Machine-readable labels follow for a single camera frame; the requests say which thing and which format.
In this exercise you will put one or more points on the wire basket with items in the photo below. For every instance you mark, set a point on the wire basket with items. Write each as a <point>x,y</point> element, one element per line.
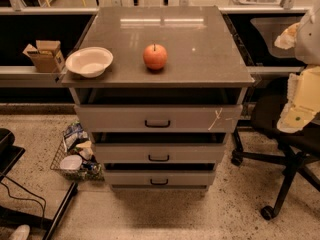
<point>75,141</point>

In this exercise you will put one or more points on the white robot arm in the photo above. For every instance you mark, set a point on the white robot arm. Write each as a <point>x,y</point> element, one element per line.
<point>304,37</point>

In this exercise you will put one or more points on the grey drawer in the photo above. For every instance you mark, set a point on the grey drawer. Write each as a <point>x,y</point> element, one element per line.
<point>158,153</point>
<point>158,118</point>
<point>159,178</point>

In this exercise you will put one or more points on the open cardboard box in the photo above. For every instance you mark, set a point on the open cardboard box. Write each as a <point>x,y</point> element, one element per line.
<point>46,56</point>

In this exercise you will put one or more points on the white object bottom left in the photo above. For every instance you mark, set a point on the white object bottom left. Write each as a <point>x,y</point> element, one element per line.
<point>21,233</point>

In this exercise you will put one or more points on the black office chair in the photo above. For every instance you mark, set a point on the black office chair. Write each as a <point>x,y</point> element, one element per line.
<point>299,149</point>

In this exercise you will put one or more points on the white bowl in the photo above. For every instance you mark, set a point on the white bowl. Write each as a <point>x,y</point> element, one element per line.
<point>89,62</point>

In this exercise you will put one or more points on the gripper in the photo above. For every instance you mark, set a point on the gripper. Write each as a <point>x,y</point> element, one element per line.
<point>308,40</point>

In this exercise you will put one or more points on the white plastic container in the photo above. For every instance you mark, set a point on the white plastic container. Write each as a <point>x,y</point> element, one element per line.
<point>71,162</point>

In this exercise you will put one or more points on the red apple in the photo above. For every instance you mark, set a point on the red apple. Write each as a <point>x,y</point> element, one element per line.
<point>155,56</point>

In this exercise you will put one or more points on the grey drawer cabinet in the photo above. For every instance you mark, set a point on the grey drawer cabinet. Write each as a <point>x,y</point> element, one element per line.
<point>203,68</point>

